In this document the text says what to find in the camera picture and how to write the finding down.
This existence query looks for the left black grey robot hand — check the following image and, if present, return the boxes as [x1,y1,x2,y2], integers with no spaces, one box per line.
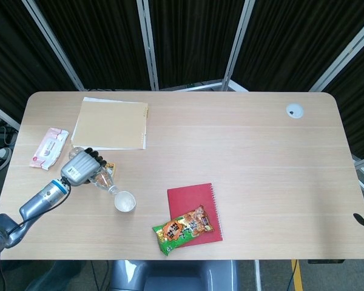
[60,147,109,186]

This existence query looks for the transparent lidless water bottle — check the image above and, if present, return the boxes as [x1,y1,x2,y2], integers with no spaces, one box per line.
[68,146,121,195]

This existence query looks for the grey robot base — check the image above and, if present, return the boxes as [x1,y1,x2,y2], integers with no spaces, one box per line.
[110,259,240,291]

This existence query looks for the white paper cup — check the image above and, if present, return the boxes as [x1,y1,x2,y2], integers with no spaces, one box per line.
[113,190,137,212]

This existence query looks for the pink wet wipes pack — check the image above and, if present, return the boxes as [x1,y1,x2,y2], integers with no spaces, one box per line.
[29,127,70,170]

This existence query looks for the tan folder with papers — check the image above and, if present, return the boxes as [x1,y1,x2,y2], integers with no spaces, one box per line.
[70,96,147,150]

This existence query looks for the red spiral notebook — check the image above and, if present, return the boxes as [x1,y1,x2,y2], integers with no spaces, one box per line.
[166,182,224,248]

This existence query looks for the dark folding screen panel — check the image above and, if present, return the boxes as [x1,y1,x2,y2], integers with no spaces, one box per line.
[136,0,252,91]
[223,0,364,92]
[309,13,364,164]
[0,0,83,131]
[21,0,158,92]

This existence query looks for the green snack bag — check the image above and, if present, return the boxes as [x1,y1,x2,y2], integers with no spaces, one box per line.
[152,205,215,257]

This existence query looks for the white cable grommet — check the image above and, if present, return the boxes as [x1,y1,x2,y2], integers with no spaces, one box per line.
[285,103,304,119]

